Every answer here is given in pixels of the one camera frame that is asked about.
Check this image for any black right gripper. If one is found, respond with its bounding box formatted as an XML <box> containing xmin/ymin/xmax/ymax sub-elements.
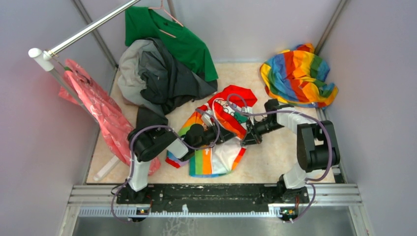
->
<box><xmin>240</xmin><ymin>118</ymin><xmax>285</xmax><ymax>147</ymax></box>

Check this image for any red white cartoon jacket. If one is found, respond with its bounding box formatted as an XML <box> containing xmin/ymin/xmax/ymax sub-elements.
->
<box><xmin>165</xmin><ymin>85</ymin><xmax>258</xmax><ymax>178</ymax></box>

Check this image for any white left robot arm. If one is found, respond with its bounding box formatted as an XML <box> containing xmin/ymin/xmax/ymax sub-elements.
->
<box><xmin>127</xmin><ymin>124</ymin><xmax>236</xmax><ymax>204</ymax></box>

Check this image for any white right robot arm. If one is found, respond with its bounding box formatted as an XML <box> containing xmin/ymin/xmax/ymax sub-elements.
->
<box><xmin>241</xmin><ymin>99</ymin><xmax>340</xmax><ymax>203</ymax></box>

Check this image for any dark grey jacket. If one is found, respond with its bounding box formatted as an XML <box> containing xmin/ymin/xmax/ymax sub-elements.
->
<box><xmin>117</xmin><ymin>38</ymin><xmax>218</xmax><ymax>119</ymax></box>

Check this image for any rainbow striped garment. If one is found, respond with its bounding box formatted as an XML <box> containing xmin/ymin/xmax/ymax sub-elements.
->
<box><xmin>259</xmin><ymin>43</ymin><xmax>338</xmax><ymax>109</ymax></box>

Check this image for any pink patterned garment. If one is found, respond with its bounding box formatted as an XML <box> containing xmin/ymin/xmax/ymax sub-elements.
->
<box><xmin>59</xmin><ymin>59</ymin><xmax>162</xmax><ymax>177</ymax></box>

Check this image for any green t-shirt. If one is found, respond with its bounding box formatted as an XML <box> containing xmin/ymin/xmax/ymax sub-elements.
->
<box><xmin>124</xmin><ymin>6</ymin><xmax>218</xmax><ymax>82</ymax></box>

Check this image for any pink clothes hanger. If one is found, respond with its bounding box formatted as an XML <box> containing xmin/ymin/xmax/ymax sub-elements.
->
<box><xmin>147</xmin><ymin>0</ymin><xmax>184</xmax><ymax>39</ymax></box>

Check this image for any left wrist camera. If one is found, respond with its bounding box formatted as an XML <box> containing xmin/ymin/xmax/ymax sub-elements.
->
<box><xmin>201</xmin><ymin>111</ymin><xmax>215</xmax><ymax>127</ymax></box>

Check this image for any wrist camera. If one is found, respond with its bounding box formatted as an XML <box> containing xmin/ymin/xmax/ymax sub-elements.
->
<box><xmin>241</xmin><ymin>106</ymin><xmax>253</xmax><ymax>118</ymax></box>
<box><xmin>201</xmin><ymin>111</ymin><xmax>215</xmax><ymax>127</ymax></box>

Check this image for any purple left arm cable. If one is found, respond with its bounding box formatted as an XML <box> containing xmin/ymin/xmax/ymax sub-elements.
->
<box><xmin>111</xmin><ymin>108</ymin><xmax>221</xmax><ymax>224</ymax></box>

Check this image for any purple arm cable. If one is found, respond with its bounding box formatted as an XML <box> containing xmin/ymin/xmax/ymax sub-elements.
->
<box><xmin>111</xmin><ymin>108</ymin><xmax>221</xmax><ymax>224</ymax></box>
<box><xmin>226</xmin><ymin>93</ymin><xmax>333</xmax><ymax>223</ymax></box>

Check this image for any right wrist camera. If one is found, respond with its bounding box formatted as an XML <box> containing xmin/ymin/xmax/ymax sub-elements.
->
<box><xmin>241</xmin><ymin>106</ymin><xmax>253</xmax><ymax>118</ymax></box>

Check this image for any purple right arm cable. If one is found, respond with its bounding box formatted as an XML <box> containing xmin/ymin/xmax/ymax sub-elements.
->
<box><xmin>226</xmin><ymin>93</ymin><xmax>333</xmax><ymax>223</ymax></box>

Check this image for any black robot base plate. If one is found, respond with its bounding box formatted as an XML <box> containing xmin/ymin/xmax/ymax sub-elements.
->
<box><xmin>116</xmin><ymin>183</ymin><xmax>310</xmax><ymax>213</ymax></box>

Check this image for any aluminium frame rail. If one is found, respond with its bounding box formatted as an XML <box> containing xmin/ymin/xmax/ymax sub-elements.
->
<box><xmin>59</xmin><ymin>107</ymin><xmax>372</xmax><ymax>236</ymax></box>

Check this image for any silver clothes rail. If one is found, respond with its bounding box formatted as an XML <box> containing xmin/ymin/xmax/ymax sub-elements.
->
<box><xmin>28</xmin><ymin>0</ymin><xmax>138</xmax><ymax>113</ymax></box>

